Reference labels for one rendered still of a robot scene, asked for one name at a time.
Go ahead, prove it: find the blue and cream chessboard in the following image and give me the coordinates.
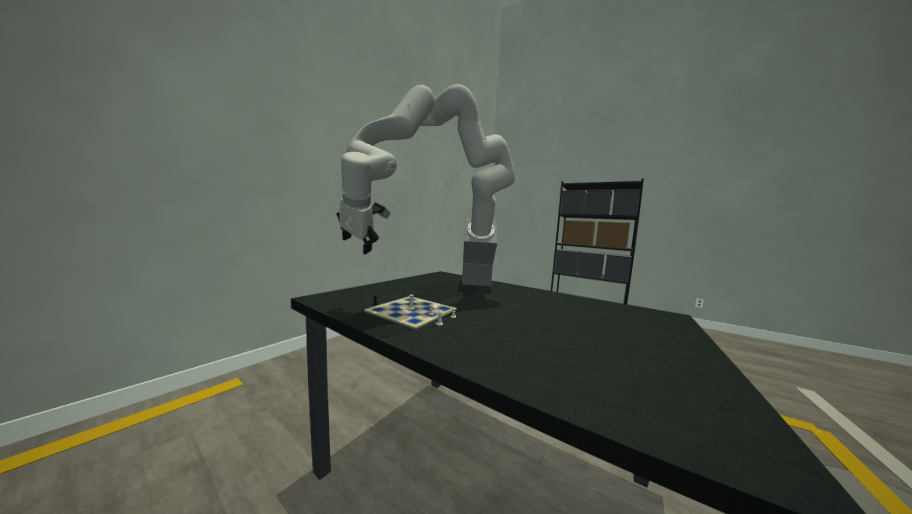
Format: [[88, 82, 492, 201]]
[[364, 297, 454, 329]]

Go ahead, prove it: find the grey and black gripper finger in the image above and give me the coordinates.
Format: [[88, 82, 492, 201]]
[[363, 226, 379, 254], [336, 212, 352, 241]]

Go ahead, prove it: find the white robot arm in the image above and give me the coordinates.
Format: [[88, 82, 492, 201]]
[[341, 84, 515, 240]]

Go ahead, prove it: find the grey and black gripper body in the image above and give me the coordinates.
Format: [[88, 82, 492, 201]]
[[339, 198, 373, 239]]

